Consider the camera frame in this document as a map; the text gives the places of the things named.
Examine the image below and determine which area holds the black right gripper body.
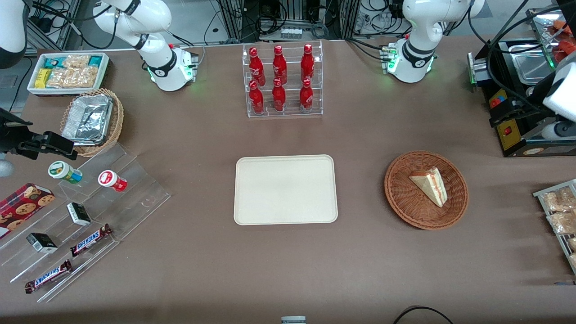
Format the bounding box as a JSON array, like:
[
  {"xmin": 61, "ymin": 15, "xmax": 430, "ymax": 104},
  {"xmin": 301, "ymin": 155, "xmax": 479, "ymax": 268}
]
[{"xmin": 0, "ymin": 108, "xmax": 45, "ymax": 159}]

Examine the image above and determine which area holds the triangular sandwich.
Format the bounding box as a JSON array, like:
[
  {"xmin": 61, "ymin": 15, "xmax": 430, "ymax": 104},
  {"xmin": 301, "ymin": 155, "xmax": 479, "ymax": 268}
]
[{"xmin": 409, "ymin": 166, "xmax": 448, "ymax": 208}]

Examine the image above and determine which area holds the aluminium foil tray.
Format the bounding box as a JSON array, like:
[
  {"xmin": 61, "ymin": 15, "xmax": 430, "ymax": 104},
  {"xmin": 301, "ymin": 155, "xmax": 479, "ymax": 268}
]
[{"xmin": 62, "ymin": 94, "xmax": 114, "ymax": 146}]

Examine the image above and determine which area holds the steel tray in machine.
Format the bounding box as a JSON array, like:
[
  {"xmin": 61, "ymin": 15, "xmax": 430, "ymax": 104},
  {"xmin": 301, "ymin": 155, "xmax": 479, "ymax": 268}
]
[{"xmin": 512, "ymin": 53, "xmax": 555, "ymax": 85}]

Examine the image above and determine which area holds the oval wicker basket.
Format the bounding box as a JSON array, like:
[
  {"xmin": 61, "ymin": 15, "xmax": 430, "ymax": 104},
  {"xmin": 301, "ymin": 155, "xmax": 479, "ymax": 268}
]
[{"xmin": 59, "ymin": 88, "xmax": 125, "ymax": 158}]

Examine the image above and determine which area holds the round brown wicker basket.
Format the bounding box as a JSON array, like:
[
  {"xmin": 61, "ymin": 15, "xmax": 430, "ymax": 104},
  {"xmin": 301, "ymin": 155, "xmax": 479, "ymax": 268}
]
[{"xmin": 384, "ymin": 150, "xmax": 469, "ymax": 230}]

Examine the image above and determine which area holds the cream rectangular tray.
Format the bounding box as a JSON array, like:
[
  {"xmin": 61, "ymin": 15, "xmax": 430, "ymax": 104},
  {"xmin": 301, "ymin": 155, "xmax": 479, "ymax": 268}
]
[{"xmin": 234, "ymin": 154, "xmax": 338, "ymax": 225}]

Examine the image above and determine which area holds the green lidded cup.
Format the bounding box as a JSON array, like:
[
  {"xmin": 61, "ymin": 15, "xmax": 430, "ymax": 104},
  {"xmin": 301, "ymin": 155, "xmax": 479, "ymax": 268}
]
[{"xmin": 48, "ymin": 160, "xmax": 84, "ymax": 185}]

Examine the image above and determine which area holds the black food warmer machine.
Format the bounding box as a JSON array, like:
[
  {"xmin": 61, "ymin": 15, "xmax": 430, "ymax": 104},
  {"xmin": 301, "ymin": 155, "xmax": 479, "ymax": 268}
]
[{"xmin": 467, "ymin": 7, "xmax": 576, "ymax": 158}]

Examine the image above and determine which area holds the red food in case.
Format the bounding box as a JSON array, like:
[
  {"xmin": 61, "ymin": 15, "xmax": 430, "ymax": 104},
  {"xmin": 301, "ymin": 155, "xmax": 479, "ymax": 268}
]
[{"xmin": 551, "ymin": 19, "xmax": 576, "ymax": 64}]

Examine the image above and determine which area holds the white plastic snack bin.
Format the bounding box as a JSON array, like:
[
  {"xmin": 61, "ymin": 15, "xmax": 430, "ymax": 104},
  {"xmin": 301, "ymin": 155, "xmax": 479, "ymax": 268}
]
[{"xmin": 27, "ymin": 52, "xmax": 110, "ymax": 97}]

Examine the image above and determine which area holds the red lidded cup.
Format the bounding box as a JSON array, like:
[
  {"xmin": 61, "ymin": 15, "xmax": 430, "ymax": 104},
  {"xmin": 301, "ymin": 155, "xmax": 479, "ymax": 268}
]
[{"xmin": 98, "ymin": 170, "xmax": 128, "ymax": 193}]

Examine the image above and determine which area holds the yellow snack packet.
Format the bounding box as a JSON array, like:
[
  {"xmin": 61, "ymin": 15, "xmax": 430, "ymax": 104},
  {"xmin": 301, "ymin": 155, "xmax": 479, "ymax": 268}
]
[{"xmin": 35, "ymin": 68, "xmax": 52, "ymax": 90}]

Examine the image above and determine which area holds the large clear cracker bag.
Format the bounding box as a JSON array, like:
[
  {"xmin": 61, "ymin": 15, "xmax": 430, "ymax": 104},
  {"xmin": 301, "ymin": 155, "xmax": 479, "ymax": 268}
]
[{"xmin": 46, "ymin": 66, "xmax": 100, "ymax": 89}]

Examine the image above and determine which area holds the small black white carton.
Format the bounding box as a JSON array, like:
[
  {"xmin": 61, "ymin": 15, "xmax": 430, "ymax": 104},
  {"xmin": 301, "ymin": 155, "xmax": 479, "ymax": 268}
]
[
  {"xmin": 26, "ymin": 232, "xmax": 59, "ymax": 254},
  {"xmin": 66, "ymin": 202, "xmax": 92, "ymax": 227}
]

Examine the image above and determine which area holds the red cookie box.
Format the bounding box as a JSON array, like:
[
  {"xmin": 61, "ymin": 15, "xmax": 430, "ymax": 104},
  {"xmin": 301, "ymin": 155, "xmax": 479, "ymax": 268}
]
[{"xmin": 0, "ymin": 182, "xmax": 56, "ymax": 239}]

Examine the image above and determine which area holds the small clear cracker bag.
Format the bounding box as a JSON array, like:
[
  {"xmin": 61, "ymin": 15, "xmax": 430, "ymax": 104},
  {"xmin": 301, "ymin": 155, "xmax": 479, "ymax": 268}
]
[{"xmin": 62, "ymin": 54, "xmax": 91, "ymax": 69}]

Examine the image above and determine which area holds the clear acrylic stepped display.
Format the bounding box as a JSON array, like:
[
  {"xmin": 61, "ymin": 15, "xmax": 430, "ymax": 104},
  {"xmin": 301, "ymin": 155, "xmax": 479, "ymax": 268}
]
[{"xmin": 0, "ymin": 143, "xmax": 172, "ymax": 303}]

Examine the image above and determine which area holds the Snickers chocolate bar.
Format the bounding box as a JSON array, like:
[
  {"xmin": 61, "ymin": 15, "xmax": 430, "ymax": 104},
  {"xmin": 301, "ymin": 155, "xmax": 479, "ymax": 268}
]
[
  {"xmin": 24, "ymin": 259, "xmax": 73, "ymax": 294},
  {"xmin": 69, "ymin": 223, "xmax": 113, "ymax": 257}
]

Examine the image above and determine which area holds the clear bagged pastry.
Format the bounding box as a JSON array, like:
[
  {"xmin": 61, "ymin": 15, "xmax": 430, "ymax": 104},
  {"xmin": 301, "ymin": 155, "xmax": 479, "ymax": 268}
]
[
  {"xmin": 546, "ymin": 211, "xmax": 576, "ymax": 235},
  {"xmin": 541, "ymin": 187, "xmax": 576, "ymax": 213}
]

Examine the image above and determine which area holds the red cola bottle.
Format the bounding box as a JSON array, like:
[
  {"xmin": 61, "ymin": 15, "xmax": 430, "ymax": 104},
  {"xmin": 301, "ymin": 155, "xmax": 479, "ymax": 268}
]
[
  {"xmin": 249, "ymin": 47, "xmax": 266, "ymax": 86},
  {"xmin": 300, "ymin": 44, "xmax": 315, "ymax": 83},
  {"xmin": 272, "ymin": 45, "xmax": 288, "ymax": 85},
  {"xmin": 272, "ymin": 78, "xmax": 287, "ymax": 113},
  {"xmin": 299, "ymin": 78, "xmax": 314, "ymax": 113},
  {"xmin": 249, "ymin": 80, "xmax": 265, "ymax": 115}
]

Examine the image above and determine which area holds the clear acrylic bottle rack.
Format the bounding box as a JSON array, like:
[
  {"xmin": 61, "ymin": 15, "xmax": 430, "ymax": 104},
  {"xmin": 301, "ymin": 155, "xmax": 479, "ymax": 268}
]
[{"xmin": 242, "ymin": 40, "xmax": 324, "ymax": 118}]

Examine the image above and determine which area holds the black floor cable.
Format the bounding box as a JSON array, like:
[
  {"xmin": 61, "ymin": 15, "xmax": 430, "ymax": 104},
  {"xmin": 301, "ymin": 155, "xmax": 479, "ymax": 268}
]
[{"xmin": 392, "ymin": 306, "xmax": 455, "ymax": 324}]

